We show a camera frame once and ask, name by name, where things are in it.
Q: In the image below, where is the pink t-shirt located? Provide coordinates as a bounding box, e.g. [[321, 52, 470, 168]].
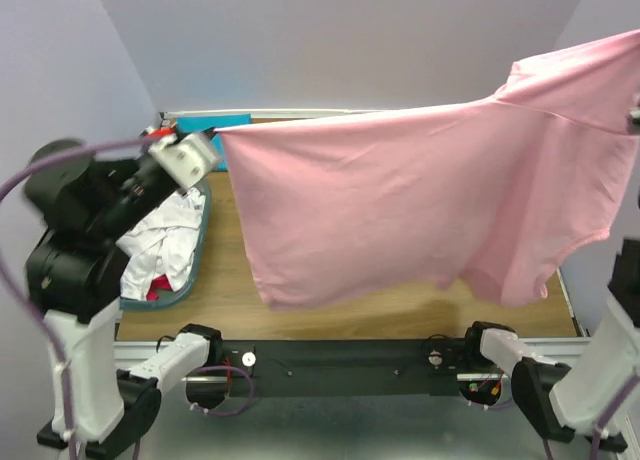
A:
[[219, 31, 639, 310]]

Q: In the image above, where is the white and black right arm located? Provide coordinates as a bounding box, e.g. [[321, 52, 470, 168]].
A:
[[454, 109, 639, 457]]

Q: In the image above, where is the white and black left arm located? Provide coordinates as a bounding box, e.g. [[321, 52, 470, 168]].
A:
[[24, 134, 223, 459]]

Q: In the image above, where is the white t-shirt in basket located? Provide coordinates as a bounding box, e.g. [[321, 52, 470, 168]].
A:
[[118, 188, 206, 301]]

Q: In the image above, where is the folded teal t-shirt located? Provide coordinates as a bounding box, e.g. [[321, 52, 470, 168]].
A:
[[175, 113, 252, 133]]

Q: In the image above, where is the red garment in basket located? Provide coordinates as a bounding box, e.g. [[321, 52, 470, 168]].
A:
[[146, 275, 173, 301]]

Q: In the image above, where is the blue plastic laundry basket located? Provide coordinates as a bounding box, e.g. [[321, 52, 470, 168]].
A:
[[120, 180, 212, 312]]

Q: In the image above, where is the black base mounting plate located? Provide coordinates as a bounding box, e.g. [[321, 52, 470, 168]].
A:
[[186, 334, 513, 412]]

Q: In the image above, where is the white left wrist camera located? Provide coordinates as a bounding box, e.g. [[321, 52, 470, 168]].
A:
[[148, 132, 223, 189]]

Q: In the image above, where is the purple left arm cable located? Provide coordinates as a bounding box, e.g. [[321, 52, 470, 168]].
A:
[[0, 137, 256, 460]]

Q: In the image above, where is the aluminium front rail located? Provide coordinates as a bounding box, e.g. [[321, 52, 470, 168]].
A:
[[114, 337, 590, 378]]

